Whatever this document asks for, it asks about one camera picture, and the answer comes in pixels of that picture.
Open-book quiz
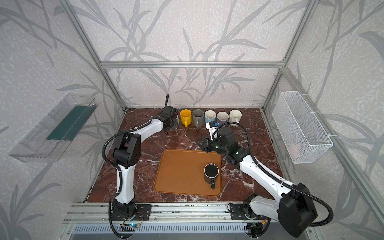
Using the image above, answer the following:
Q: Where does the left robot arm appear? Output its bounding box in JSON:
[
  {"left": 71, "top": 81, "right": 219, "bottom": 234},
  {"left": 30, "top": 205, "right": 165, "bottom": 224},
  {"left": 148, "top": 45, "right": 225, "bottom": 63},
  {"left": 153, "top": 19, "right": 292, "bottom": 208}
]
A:
[{"left": 102, "top": 94, "right": 178, "bottom": 219}]

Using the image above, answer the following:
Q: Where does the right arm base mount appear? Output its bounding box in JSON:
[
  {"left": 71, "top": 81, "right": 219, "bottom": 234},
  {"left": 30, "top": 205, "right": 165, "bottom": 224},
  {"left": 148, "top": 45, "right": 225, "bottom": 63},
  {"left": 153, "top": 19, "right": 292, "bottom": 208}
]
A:
[{"left": 227, "top": 203, "right": 260, "bottom": 220}]

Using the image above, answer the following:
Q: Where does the aluminium front rail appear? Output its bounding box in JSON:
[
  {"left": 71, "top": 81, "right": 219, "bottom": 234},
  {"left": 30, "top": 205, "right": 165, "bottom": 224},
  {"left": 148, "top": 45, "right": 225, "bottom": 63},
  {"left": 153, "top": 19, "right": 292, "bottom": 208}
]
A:
[{"left": 63, "top": 201, "right": 316, "bottom": 224}]

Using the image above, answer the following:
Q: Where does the purple mug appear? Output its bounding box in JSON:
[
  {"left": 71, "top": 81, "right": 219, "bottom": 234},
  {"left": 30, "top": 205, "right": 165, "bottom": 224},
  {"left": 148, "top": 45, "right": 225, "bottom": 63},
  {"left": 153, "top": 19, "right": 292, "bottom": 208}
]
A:
[{"left": 217, "top": 112, "right": 229, "bottom": 126}]

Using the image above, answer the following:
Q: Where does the yellow mug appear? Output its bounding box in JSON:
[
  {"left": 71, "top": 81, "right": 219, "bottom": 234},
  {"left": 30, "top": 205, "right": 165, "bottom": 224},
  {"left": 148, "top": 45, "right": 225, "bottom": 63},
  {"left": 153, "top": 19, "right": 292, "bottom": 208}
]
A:
[{"left": 180, "top": 109, "right": 192, "bottom": 128}]

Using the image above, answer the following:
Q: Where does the clear plastic wall bin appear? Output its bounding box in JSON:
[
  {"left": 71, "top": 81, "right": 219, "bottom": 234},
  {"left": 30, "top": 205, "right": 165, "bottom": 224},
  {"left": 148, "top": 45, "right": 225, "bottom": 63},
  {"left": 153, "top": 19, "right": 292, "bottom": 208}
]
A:
[{"left": 9, "top": 94, "right": 98, "bottom": 163}]

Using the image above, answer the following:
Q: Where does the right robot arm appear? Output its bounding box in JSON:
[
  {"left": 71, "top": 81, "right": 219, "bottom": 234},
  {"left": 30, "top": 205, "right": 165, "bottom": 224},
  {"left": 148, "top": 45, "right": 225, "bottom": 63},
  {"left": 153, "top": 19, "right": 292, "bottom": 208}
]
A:
[{"left": 196, "top": 122, "right": 334, "bottom": 238}]

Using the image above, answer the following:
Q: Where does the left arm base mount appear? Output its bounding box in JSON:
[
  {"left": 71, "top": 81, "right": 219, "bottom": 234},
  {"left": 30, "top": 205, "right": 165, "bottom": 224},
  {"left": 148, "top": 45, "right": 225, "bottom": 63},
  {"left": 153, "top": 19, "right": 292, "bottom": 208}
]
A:
[{"left": 109, "top": 202, "right": 152, "bottom": 221}]

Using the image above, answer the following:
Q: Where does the grey mug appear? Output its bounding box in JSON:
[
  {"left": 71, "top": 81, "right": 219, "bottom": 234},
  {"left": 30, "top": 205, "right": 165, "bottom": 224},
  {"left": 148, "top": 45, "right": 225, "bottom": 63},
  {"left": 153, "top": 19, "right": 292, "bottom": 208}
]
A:
[{"left": 192, "top": 109, "right": 205, "bottom": 128}]

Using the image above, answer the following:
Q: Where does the green circuit board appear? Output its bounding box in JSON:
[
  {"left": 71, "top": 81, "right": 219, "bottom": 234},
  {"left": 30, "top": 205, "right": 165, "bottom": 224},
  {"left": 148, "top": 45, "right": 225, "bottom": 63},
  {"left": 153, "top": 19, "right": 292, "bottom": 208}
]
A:
[{"left": 121, "top": 223, "right": 141, "bottom": 232}]

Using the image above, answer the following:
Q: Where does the pink object in basket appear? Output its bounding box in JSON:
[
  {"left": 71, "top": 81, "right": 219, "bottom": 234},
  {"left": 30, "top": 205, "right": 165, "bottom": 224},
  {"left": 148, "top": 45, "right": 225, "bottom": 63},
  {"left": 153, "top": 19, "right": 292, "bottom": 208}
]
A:
[{"left": 288, "top": 144, "right": 301, "bottom": 160}]

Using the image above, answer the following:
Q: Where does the white wire basket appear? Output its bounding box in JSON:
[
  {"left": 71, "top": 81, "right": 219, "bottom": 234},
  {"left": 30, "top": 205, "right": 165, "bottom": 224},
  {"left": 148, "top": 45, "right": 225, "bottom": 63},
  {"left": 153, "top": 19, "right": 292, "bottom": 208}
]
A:
[{"left": 272, "top": 91, "right": 334, "bottom": 164}]

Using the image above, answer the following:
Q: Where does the brown rectangular tray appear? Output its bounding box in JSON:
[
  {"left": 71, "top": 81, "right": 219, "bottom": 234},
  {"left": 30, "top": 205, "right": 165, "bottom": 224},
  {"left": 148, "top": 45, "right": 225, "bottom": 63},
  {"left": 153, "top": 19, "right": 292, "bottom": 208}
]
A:
[{"left": 154, "top": 149, "right": 222, "bottom": 197}]

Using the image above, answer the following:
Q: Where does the black mug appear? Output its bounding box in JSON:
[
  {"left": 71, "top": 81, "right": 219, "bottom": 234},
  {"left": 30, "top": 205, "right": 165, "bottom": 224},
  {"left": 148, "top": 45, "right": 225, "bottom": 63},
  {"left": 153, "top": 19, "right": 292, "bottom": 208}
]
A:
[{"left": 204, "top": 164, "right": 219, "bottom": 190}]

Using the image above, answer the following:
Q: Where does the light blue mug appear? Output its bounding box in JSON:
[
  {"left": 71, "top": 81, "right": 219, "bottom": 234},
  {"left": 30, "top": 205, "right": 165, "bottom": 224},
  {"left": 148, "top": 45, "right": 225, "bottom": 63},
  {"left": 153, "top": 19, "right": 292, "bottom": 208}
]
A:
[{"left": 204, "top": 110, "right": 217, "bottom": 123}]

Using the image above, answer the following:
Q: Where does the white faceted mug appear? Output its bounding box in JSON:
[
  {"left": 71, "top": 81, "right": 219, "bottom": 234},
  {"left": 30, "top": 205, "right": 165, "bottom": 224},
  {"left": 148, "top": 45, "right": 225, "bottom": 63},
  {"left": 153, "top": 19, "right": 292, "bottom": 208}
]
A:
[{"left": 229, "top": 109, "right": 242, "bottom": 127}]

